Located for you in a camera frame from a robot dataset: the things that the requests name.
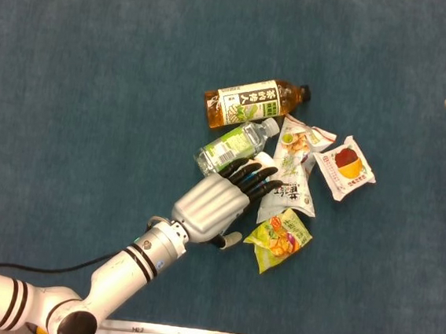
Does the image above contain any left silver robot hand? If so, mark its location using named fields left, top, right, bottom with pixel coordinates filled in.
left=168, top=150, right=287, bottom=256

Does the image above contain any clear water bottle green label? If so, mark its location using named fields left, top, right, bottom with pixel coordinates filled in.
left=191, top=110, right=282, bottom=184

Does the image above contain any yellow-green chip bag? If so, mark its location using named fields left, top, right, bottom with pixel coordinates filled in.
left=240, top=204, right=316, bottom=280

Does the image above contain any long white snack bag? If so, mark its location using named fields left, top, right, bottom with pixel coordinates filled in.
left=256, top=113, right=340, bottom=231

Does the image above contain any brown tea bottle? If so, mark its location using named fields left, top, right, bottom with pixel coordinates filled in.
left=201, top=72, right=313, bottom=139

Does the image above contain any square white cake packet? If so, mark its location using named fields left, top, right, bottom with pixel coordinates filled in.
left=308, top=131, right=381, bottom=205

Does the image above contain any blue felt table cloth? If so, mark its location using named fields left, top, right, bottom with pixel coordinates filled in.
left=0, top=0, right=446, bottom=334

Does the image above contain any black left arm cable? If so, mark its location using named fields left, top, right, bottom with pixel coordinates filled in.
left=0, top=240, right=120, bottom=284

